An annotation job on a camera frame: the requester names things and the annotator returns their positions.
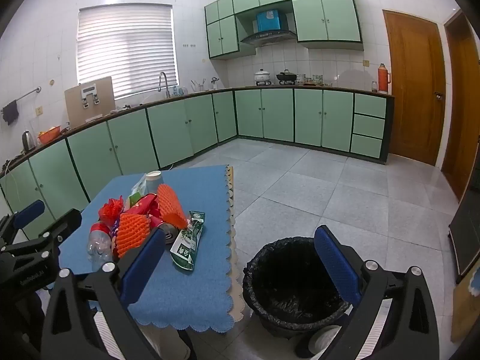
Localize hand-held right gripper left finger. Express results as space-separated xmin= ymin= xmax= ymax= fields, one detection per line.
xmin=39 ymin=227 xmax=167 ymax=360

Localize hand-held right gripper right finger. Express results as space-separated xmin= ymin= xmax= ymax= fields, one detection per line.
xmin=295 ymin=226 xmax=442 ymax=360

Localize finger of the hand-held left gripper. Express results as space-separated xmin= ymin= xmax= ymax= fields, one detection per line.
xmin=0 ymin=199 xmax=46 ymax=249
xmin=22 ymin=208 xmax=83 ymax=256

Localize black lined trash bin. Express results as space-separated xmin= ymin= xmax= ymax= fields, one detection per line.
xmin=242 ymin=235 xmax=356 ymax=340

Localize orange foam net sleeve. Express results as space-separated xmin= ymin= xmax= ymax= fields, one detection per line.
xmin=112 ymin=212 xmax=151 ymax=259
xmin=155 ymin=184 xmax=188 ymax=230

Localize clear plastic bottle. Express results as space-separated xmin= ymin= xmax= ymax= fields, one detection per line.
xmin=87 ymin=222 xmax=115 ymax=271

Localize green snack packet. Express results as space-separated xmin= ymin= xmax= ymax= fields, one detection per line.
xmin=170 ymin=210 xmax=206 ymax=272

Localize red plastic bag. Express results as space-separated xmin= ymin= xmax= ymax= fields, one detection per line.
xmin=98 ymin=195 xmax=125 ymax=222

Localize clear plastic wrapper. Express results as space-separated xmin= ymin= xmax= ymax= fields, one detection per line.
xmin=128 ymin=173 xmax=149 ymax=206

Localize steel electric kettle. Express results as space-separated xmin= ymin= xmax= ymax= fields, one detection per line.
xmin=21 ymin=130 xmax=37 ymax=154

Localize white round object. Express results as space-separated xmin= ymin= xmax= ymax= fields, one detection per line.
xmin=307 ymin=325 xmax=343 ymax=359

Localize grey paper cup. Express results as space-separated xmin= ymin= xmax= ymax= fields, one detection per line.
xmin=144 ymin=170 xmax=163 ymax=196

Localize orange plastic basin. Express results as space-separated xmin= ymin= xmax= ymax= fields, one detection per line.
xmin=37 ymin=125 xmax=63 ymax=144

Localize dark hanging towel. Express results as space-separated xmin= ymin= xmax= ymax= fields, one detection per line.
xmin=1 ymin=100 xmax=20 ymax=126

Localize beige scalloped undercloth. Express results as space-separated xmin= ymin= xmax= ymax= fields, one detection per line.
xmin=225 ymin=164 xmax=246 ymax=321

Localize large cardboard box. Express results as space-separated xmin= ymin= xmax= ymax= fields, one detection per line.
xmin=64 ymin=76 xmax=115 ymax=129

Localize metal towel bar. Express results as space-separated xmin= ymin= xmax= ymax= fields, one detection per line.
xmin=0 ymin=86 xmax=42 ymax=111

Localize black furniture panel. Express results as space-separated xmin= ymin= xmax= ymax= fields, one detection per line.
xmin=448 ymin=190 xmax=480 ymax=285

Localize brown cardboard sheet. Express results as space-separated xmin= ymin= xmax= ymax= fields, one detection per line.
xmin=451 ymin=275 xmax=480 ymax=344

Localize green base cabinets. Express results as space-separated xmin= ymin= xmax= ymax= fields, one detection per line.
xmin=0 ymin=87 xmax=395 ymax=230

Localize metal kitchen faucet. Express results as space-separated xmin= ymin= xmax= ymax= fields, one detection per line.
xmin=157 ymin=71 xmax=170 ymax=99

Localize white window blind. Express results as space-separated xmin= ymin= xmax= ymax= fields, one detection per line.
xmin=77 ymin=4 xmax=179 ymax=100

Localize row of glass jars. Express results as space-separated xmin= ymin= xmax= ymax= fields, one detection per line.
xmin=298 ymin=73 xmax=333 ymax=86

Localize orange thermos flask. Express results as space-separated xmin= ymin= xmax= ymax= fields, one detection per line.
xmin=376 ymin=64 xmax=392 ymax=95

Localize wooden door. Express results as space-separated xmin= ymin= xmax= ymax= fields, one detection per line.
xmin=442 ymin=9 xmax=480 ymax=204
xmin=382 ymin=9 xmax=448 ymax=167

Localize black wok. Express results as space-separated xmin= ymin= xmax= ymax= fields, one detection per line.
xmin=276 ymin=69 xmax=299 ymax=85

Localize black range hood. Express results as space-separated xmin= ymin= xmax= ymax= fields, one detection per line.
xmin=240 ymin=30 xmax=298 ymax=48

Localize blue box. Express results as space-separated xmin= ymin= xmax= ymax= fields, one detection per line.
xmin=256 ymin=8 xmax=282 ymax=33

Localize green wall cabinets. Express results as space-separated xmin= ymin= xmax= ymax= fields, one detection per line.
xmin=204 ymin=0 xmax=365 ymax=61

